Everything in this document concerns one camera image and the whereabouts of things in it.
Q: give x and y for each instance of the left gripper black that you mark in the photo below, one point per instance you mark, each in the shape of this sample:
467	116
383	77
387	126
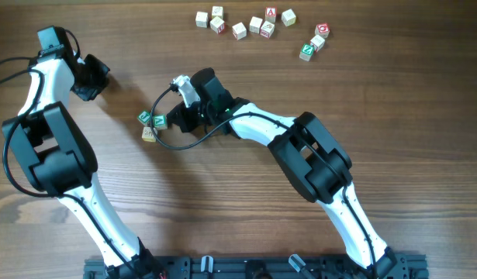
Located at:
92	77

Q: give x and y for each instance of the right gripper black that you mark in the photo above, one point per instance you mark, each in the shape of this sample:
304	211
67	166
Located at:
182	120

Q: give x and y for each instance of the green V letter block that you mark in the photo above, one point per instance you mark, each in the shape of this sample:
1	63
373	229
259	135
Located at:
160	122

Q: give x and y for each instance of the green J letter block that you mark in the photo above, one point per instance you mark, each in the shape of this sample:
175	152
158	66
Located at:
144	118

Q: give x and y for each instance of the yellow picture block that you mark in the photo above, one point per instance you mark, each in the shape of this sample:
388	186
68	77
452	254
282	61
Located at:
148	135

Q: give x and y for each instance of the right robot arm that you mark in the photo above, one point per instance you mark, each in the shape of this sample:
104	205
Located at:
314	163

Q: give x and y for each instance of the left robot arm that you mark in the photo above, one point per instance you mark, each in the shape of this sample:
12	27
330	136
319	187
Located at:
46	155

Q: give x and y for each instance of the white block red edge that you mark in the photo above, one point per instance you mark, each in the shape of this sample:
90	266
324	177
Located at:
239	31

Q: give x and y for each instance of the red U letter block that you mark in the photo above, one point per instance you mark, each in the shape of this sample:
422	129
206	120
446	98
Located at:
217	25

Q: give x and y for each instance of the white block far left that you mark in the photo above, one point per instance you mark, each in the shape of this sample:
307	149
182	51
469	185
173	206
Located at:
201	19

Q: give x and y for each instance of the plain white wooden block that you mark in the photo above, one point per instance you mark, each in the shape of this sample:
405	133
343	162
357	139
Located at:
255	24

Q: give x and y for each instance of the red picture block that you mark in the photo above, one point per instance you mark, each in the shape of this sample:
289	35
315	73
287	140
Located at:
267	29

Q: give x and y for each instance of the white block top row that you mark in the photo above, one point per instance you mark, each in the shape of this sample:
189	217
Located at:
217	12

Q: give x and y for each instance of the green Z letter block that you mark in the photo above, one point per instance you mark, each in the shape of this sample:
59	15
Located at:
306	52

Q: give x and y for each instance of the red A letter block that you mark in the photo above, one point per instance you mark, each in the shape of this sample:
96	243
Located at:
270	14

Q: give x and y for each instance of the yellow edged white block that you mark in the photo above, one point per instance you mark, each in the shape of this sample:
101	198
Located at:
288	17

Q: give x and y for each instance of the white block red side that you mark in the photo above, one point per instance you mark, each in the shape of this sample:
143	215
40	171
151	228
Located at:
317	42

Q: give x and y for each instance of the red O letter block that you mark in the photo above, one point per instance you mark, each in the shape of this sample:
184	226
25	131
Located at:
322	30

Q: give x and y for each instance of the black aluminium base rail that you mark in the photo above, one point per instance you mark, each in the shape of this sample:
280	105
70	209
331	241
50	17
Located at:
332	266

